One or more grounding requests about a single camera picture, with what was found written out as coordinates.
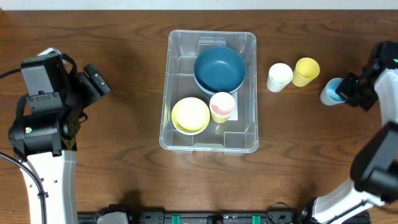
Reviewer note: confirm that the pink cup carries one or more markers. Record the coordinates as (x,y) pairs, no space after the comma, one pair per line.
(222,104)

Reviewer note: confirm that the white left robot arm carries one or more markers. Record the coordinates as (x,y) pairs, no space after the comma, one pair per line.
(43,134)

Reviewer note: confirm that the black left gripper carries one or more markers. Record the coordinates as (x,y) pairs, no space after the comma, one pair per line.
(87,86)

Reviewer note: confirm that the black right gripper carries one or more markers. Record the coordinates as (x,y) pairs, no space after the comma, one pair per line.
(351,91)

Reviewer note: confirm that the white label in bin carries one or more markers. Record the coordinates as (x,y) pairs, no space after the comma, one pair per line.
(234,115)

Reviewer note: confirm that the clear plastic storage bin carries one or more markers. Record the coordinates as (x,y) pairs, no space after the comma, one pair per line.
(240,134)

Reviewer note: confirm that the cream cup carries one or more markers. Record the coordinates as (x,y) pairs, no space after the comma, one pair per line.
(279,75)

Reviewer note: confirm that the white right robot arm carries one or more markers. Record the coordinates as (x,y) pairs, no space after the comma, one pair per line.
(373,175)

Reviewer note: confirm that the yellow bowl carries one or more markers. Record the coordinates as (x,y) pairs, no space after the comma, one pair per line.
(190,116)

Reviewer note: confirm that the light blue cup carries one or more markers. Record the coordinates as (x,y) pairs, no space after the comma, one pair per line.
(328,95)

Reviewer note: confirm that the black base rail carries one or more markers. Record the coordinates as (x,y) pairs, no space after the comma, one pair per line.
(277,217)

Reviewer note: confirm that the yellow cup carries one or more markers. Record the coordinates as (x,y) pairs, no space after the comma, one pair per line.
(305,71)
(220,118)

